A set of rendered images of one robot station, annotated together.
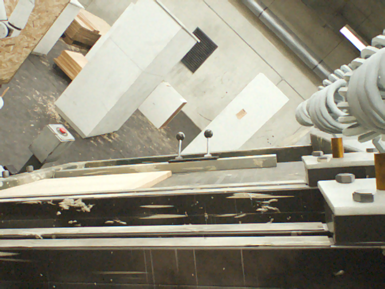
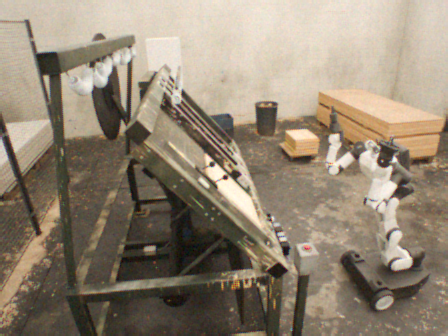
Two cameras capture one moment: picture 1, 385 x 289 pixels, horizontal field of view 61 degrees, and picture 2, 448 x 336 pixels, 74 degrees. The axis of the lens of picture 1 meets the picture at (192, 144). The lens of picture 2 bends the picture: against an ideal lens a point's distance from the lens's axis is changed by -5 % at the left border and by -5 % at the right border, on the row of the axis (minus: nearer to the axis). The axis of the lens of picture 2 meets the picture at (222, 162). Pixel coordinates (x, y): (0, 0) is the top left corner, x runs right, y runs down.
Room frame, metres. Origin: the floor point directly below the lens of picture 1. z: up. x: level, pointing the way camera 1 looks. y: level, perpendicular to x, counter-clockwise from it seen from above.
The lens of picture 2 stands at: (2.97, -0.31, 2.28)
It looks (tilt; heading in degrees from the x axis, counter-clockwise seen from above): 25 degrees down; 168
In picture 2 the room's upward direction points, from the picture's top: 2 degrees counter-clockwise
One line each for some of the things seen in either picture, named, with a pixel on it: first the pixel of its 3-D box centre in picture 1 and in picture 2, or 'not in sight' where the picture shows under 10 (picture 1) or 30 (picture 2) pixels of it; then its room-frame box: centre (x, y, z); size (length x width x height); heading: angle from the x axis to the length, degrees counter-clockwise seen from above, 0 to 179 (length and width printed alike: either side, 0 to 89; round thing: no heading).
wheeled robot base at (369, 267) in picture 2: not in sight; (390, 266); (1.24, 1.61, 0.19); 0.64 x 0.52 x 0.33; 87
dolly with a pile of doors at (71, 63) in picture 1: (77, 70); not in sight; (4.82, 2.06, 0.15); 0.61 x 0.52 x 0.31; 177
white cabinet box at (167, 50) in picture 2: not in sight; (168, 94); (-3.00, -0.01, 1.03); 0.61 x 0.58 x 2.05; 177
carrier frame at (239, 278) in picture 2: not in sight; (182, 229); (0.42, -0.19, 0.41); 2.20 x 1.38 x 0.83; 173
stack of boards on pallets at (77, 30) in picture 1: (89, 30); not in sight; (7.20, 3.43, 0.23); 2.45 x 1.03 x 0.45; 177
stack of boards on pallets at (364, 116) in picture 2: not in sight; (368, 122); (-2.00, 3.74, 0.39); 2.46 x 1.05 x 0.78; 177
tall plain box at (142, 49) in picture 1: (128, 71); not in sight; (4.02, 1.21, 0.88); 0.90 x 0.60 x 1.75; 177
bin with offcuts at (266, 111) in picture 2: not in sight; (266, 118); (-3.09, 2.01, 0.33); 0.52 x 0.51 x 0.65; 177
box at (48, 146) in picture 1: (51, 143); (305, 259); (1.56, 0.53, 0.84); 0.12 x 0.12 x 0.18; 83
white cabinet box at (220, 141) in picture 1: (227, 133); not in sight; (5.29, -0.27, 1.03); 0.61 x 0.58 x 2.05; 177
